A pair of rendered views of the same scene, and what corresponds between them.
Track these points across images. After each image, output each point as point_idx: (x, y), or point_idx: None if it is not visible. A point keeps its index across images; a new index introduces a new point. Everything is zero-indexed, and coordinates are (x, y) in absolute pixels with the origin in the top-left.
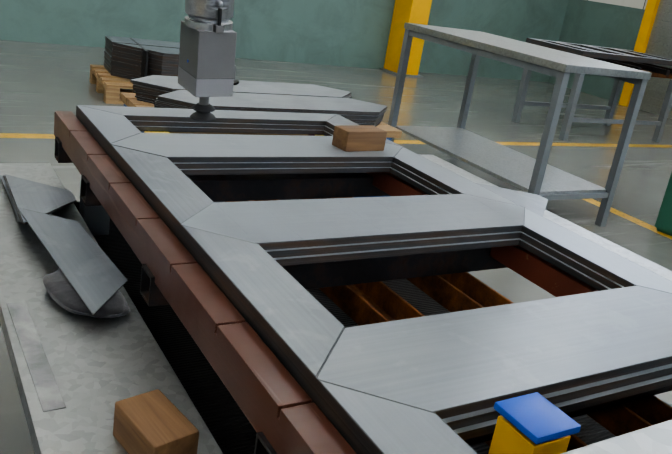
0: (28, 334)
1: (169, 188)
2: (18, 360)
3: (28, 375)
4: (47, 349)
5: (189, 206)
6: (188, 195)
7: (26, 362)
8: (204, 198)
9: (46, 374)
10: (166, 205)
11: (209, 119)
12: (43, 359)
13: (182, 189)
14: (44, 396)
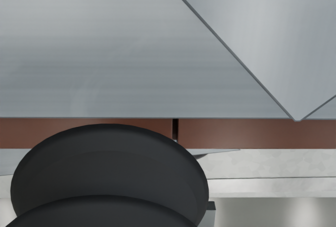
0: (220, 185)
1: (64, 74)
2: (260, 195)
3: (286, 192)
4: (251, 175)
5: (197, 68)
6: (118, 44)
7: (267, 191)
8: (143, 8)
9: (293, 182)
10: (182, 115)
11: (201, 195)
12: (268, 181)
13: (69, 43)
14: (323, 187)
